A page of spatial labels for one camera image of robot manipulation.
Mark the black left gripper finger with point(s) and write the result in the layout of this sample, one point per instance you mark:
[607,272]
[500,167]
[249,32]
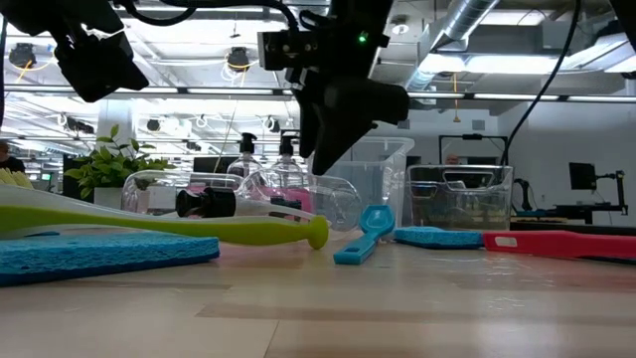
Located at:
[124,69]
[87,69]

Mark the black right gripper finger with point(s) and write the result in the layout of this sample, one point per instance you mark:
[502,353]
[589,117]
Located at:
[308,119]
[348,109]

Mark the blue plastic scoop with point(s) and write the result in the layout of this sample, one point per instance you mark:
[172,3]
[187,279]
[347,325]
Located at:
[377,219]

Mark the green dish brush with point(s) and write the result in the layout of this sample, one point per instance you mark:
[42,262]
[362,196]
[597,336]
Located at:
[199,230]

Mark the red dish brush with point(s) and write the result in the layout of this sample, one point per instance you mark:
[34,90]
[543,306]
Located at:
[561,243]

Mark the black monitor on arm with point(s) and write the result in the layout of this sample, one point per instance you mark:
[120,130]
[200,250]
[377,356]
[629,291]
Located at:
[582,176]

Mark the tall clear plastic bin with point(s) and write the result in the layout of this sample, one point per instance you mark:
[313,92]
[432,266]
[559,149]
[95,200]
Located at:
[382,174]

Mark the long linear ceiling light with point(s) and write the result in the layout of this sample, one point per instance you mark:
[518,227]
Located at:
[223,91]

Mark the black cabinet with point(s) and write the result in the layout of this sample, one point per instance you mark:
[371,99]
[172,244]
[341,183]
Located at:
[69,161]

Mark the green plant in white pot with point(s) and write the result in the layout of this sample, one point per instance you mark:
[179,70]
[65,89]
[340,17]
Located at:
[116,169]

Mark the person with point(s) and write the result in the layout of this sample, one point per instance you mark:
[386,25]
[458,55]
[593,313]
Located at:
[452,159]
[10,161]

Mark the dark blue sponge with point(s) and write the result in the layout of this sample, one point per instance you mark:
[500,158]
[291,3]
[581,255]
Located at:
[42,233]

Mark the black monitor stand desk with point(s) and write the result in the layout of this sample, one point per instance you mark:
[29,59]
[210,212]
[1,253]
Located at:
[571,211]

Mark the wall air vent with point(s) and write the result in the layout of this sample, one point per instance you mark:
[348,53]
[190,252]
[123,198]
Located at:
[403,124]
[478,124]

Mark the black metal station frame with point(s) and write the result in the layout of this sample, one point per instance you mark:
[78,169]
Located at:
[472,136]

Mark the spiral silver ventilation duct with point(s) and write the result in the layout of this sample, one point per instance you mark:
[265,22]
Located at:
[467,20]

